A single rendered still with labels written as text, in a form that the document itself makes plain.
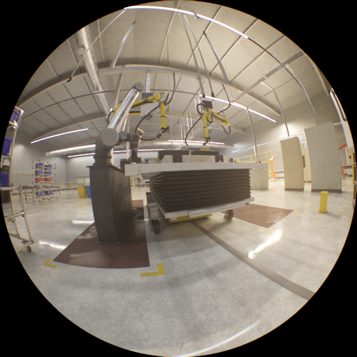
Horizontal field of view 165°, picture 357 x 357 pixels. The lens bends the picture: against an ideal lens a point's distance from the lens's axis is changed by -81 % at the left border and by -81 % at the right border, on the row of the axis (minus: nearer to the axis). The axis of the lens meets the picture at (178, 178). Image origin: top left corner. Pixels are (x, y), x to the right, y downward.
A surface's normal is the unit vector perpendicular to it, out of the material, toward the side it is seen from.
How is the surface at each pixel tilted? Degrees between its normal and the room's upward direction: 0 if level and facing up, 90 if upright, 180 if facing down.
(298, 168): 90
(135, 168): 90
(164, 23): 176
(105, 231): 90
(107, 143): 96
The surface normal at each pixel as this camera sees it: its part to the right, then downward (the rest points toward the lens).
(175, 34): -0.01, 1.00
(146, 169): 0.27, -0.03
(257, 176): -0.96, 0.06
